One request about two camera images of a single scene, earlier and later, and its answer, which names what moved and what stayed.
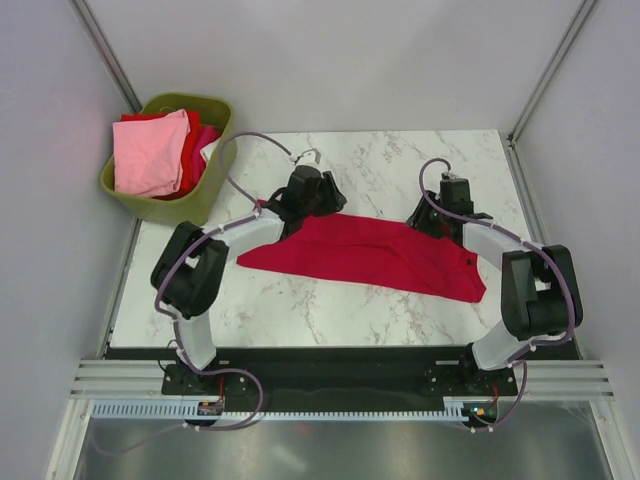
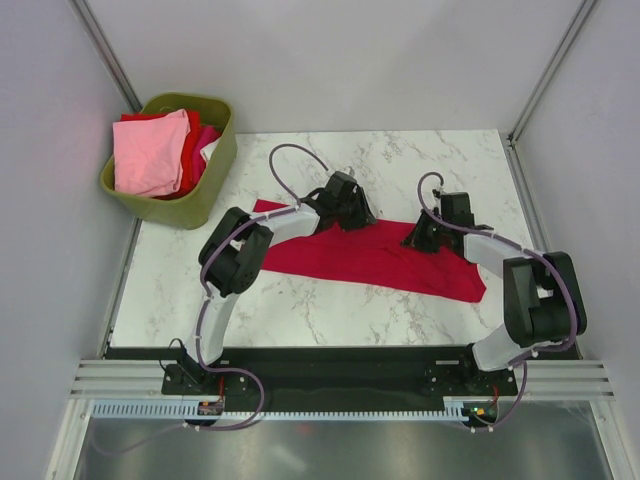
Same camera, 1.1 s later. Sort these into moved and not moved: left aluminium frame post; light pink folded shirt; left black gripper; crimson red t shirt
Moved: left black gripper
Not moved: light pink folded shirt; left aluminium frame post; crimson red t shirt
